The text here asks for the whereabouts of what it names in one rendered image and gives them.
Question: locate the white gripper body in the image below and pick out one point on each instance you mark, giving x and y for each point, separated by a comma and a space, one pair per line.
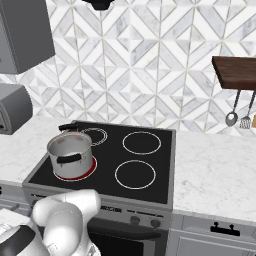
13, 218

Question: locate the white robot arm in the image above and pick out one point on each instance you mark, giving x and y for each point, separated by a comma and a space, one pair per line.
66, 216

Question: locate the grey stove knob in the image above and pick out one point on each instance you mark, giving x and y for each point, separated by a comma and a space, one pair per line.
155, 223
135, 220

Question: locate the black glass-top stove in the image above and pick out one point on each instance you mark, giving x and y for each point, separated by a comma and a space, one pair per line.
140, 160

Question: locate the grey drawer front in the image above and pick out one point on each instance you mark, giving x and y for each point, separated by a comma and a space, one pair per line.
10, 200
200, 228

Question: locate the black oven door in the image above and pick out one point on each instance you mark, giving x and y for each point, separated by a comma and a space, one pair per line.
116, 245

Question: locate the grey toaster oven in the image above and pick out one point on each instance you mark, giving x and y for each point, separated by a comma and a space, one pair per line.
13, 108

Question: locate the grey cupboard door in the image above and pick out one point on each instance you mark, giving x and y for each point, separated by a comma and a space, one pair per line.
213, 246

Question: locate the grey hanging ladle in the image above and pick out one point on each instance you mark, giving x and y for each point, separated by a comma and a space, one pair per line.
232, 117

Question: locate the grey hanging slotted spatula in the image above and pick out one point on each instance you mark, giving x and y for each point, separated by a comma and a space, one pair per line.
246, 121

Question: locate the tan hanging wooden tool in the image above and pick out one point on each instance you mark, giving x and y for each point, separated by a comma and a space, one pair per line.
254, 121

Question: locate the dark wooden shelf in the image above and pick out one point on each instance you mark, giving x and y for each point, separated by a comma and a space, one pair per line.
236, 71

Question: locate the grey wall cupboard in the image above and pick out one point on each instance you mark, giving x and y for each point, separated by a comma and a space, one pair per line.
23, 33

